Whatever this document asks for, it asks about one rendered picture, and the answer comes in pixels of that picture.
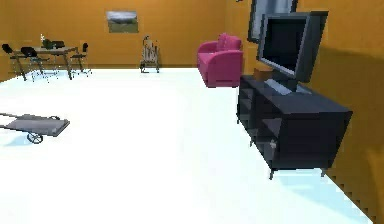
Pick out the green house plant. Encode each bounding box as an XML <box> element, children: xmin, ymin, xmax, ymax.
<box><xmin>39</xmin><ymin>33</ymin><xmax>55</xmax><ymax>50</ymax></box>

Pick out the pink armchair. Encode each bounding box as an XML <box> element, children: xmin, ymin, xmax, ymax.
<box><xmin>196</xmin><ymin>33</ymin><xmax>244</xmax><ymax>89</ymax></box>

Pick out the pink cushion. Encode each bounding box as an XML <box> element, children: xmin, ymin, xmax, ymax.
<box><xmin>217</xmin><ymin>32</ymin><xmax>242</xmax><ymax>52</ymax></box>

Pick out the beige folding rack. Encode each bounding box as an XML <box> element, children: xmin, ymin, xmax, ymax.
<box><xmin>139</xmin><ymin>35</ymin><xmax>161</xmax><ymax>74</ymax></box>

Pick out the grey framed window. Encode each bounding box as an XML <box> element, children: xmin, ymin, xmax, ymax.
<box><xmin>247</xmin><ymin>0</ymin><xmax>299</xmax><ymax>44</ymax></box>

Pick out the framed landscape picture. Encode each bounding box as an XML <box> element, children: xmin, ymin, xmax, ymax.
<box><xmin>105</xmin><ymin>9</ymin><xmax>140</xmax><ymax>34</ymax></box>

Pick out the black chair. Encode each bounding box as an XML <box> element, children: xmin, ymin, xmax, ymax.
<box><xmin>1</xmin><ymin>43</ymin><xmax>23</xmax><ymax>76</ymax></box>
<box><xmin>69</xmin><ymin>42</ymin><xmax>93</xmax><ymax>78</ymax></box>
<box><xmin>20</xmin><ymin>46</ymin><xmax>60</xmax><ymax>83</ymax></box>

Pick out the grey wheeled low table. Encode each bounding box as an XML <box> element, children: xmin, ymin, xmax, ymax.
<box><xmin>0</xmin><ymin>112</ymin><xmax>71</xmax><ymax>145</ymax></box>

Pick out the black television set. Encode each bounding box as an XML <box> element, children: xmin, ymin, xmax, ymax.
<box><xmin>256</xmin><ymin>10</ymin><xmax>330</xmax><ymax>96</ymax></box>

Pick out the brown dining table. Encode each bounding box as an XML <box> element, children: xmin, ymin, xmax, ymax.
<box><xmin>12</xmin><ymin>45</ymin><xmax>80</xmax><ymax>82</ymax></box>

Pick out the black television stand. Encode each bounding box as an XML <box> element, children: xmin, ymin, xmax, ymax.
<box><xmin>235</xmin><ymin>74</ymin><xmax>354</xmax><ymax>181</ymax></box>

